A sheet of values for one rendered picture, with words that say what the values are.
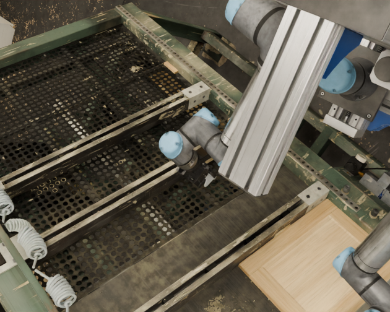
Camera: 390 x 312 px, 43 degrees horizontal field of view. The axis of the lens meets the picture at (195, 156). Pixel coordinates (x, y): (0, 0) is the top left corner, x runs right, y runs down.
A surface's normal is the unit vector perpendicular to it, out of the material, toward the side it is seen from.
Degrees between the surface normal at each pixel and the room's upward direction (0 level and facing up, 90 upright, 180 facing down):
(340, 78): 7
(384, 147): 0
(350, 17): 0
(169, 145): 27
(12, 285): 59
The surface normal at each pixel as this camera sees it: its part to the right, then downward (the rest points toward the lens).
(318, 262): 0.09, -0.66
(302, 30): -0.61, 0.04
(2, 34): 0.71, 0.47
